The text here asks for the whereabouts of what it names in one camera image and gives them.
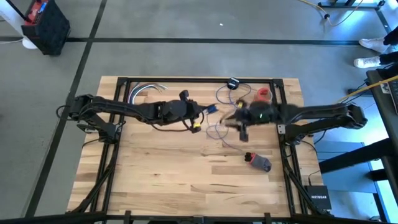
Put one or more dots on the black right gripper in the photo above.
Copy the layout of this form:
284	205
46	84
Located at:
242	118

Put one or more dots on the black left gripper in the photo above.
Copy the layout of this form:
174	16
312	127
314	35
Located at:
193	111

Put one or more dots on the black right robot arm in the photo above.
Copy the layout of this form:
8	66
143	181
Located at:
317	110

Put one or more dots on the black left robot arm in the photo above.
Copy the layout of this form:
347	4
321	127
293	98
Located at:
124	107

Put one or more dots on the person's white shoe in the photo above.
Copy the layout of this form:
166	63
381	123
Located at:
373	44
367	62

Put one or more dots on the black desk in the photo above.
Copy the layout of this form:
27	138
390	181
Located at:
384	124

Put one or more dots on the small printed paper card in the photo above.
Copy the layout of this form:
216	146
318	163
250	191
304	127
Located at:
385	88

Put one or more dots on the black metal stand base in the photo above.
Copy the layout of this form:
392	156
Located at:
342	5

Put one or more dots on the laptop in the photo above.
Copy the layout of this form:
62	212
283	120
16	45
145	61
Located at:
395	96

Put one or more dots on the person's leg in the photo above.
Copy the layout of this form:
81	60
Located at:
388	57
392	35

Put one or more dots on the black red tool case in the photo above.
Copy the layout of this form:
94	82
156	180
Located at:
46	28

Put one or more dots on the white rounded foot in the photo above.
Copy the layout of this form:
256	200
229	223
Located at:
29	43

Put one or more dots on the black rod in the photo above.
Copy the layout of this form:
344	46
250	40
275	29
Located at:
18	11

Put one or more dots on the black Netgear network switch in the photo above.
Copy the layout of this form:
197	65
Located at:
318	197

